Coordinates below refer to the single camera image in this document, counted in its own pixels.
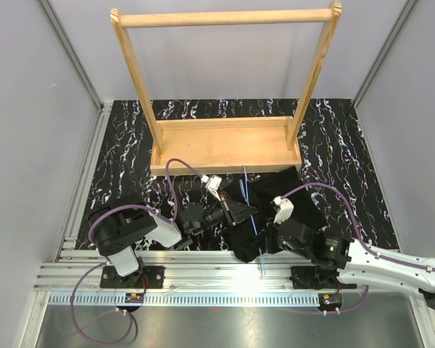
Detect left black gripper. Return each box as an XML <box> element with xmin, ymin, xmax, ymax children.
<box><xmin>191</xmin><ymin>191</ymin><xmax>257</xmax><ymax>235</ymax></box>

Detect light blue wire hanger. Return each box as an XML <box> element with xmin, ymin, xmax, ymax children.
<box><xmin>239</xmin><ymin>166</ymin><xmax>267</xmax><ymax>276</ymax></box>

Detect black trousers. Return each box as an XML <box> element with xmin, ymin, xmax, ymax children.
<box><xmin>223</xmin><ymin>167</ymin><xmax>328</xmax><ymax>263</ymax></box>

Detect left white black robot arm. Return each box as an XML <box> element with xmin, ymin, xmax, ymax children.
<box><xmin>88</xmin><ymin>191</ymin><xmax>257</xmax><ymax>289</ymax></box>

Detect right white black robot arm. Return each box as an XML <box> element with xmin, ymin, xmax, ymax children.
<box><xmin>265</xmin><ymin>218</ymin><xmax>435</xmax><ymax>310</ymax></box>

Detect wooden clothes rack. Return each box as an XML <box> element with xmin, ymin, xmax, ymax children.
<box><xmin>109</xmin><ymin>1</ymin><xmax>343</xmax><ymax>178</ymax></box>

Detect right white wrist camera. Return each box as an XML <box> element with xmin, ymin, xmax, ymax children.
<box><xmin>272</xmin><ymin>196</ymin><xmax>294</xmax><ymax>225</ymax></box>

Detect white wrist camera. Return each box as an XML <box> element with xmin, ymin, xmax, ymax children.
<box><xmin>272</xmin><ymin>196</ymin><xmax>294</xmax><ymax>225</ymax></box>
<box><xmin>201</xmin><ymin>175</ymin><xmax>222</xmax><ymax>196</ymax></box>

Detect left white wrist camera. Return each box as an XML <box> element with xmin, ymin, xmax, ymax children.
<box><xmin>201</xmin><ymin>175</ymin><xmax>222</xmax><ymax>196</ymax></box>

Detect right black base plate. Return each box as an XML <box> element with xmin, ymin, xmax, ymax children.
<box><xmin>289</xmin><ymin>266</ymin><xmax>357</xmax><ymax>290</ymax></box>

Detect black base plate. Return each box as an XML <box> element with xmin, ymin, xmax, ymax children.
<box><xmin>289</xmin><ymin>266</ymin><xmax>357</xmax><ymax>290</ymax></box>
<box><xmin>99</xmin><ymin>266</ymin><xmax>165</xmax><ymax>289</ymax></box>

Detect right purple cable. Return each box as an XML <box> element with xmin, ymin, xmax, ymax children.
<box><xmin>282</xmin><ymin>182</ymin><xmax>435</xmax><ymax>315</ymax></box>

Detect purple cable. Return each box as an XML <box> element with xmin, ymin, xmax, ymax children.
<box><xmin>282</xmin><ymin>182</ymin><xmax>435</xmax><ymax>315</ymax></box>
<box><xmin>69</xmin><ymin>157</ymin><xmax>210</xmax><ymax>344</ymax></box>

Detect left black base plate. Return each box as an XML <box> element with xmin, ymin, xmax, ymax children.
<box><xmin>99</xmin><ymin>266</ymin><xmax>165</xmax><ymax>289</ymax></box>

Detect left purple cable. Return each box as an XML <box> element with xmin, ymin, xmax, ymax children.
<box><xmin>69</xmin><ymin>157</ymin><xmax>210</xmax><ymax>344</ymax></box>

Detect slotted grey cable duct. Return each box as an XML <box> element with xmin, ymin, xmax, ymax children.
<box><xmin>49</xmin><ymin>291</ymin><xmax>341</xmax><ymax>307</ymax></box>

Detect left aluminium frame post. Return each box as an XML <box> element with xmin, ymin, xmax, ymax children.
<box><xmin>36</xmin><ymin>0</ymin><xmax>105</xmax><ymax>113</ymax></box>

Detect aluminium frame post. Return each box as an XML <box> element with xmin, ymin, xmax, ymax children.
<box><xmin>36</xmin><ymin>0</ymin><xmax>105</xmax><ymax>113</ymax></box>
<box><xmin>352</xmin><ymin>0</ymin><xmax>420</xmax><ymax>108</ymax></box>

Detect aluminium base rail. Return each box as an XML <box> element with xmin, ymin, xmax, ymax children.
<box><xmin>32</xmin><ymin>252</ymin><xmax>428</xmax><ymax>293</ymax></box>

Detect right aluminium frame post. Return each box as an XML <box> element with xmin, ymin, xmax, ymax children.
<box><xmin>352</xmin><ymin>0</ymin><xmax>420</xmax><ymax>108</ymax></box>

